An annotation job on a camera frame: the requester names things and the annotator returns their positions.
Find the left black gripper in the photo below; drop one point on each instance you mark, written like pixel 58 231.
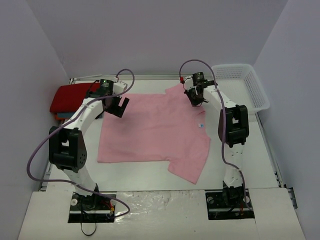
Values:
pixel 116 109

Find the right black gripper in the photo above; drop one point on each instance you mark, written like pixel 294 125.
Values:
pixel 194 95

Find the pink t shirt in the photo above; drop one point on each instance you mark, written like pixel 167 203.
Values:
pixel 158 127

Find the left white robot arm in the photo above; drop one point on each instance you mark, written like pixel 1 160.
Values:
pixel 67 149

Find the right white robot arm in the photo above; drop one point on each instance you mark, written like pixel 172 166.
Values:
pixel 233 130

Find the folded red t shirt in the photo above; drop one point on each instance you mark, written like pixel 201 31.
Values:
pixel 69 98

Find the white plastic basket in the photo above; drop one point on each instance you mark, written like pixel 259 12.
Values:
pixel 240 83

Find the folded teal t shirt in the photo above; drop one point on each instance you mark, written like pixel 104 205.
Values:
pixel 65 115

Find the white foam board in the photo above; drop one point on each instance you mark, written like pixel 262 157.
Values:
pixel 163 215

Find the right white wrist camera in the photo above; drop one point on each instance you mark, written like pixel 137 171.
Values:
pixel 187 82

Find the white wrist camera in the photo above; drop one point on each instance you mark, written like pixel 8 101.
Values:
pixel 187 82
pixel 119 88

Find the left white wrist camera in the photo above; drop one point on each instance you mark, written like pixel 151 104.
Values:
pixel 119 88

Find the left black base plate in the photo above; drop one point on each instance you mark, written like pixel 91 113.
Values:
pixel 91 209

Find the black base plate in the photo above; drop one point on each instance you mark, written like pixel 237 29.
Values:
pixel 217 209
pixel 91 209

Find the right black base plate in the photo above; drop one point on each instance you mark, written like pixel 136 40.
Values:
pixel 217 209

